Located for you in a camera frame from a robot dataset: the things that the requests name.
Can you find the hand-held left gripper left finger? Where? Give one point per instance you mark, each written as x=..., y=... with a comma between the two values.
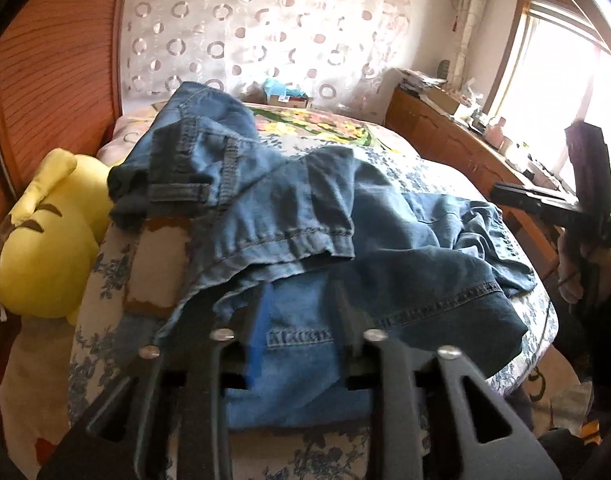
x=258, y=332

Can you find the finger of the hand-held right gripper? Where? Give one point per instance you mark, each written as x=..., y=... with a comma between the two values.
x=590, y=170
x=530, y=202

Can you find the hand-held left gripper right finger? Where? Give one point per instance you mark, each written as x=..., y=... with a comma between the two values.
x=351, y=325

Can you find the blue denim pants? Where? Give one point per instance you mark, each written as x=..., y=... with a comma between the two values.
x=285, y=195

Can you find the person's right forearm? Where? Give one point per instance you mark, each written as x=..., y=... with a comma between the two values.
x=610, y=330

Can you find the person's right hand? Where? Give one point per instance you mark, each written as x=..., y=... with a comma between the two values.
x=568, y=272

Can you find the pink jug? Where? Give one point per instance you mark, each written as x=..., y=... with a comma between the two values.
x=496, y=130

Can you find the wooden framed window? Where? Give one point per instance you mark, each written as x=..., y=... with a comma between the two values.
x=550, y=85

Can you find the long wooden cabinet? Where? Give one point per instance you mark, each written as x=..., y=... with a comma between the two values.
x=435, y=135

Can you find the open cardboard box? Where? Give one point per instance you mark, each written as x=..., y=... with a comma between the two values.
x=448, y=100

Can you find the stack of papers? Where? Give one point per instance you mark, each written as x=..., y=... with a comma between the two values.
x=420, y=80

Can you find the pale patterned window drape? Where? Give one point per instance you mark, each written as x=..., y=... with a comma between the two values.
x=468, y=20

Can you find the colourful flower blanket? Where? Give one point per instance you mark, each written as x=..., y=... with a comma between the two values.
x=325, y=127

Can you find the yellow plush toy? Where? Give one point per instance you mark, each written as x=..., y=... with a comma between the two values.
x=50, y=240

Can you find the small cardboard box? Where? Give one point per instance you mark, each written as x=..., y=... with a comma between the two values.
x=285, y=101

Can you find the pale pink quilt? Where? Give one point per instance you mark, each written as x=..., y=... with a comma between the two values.
x=130, y=130

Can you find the wooden slatted wardrobe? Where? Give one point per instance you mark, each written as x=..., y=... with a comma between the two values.
x=60, y=60

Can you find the circle patterned wall curtain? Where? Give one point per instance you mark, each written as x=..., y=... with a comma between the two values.
x=235, y=25

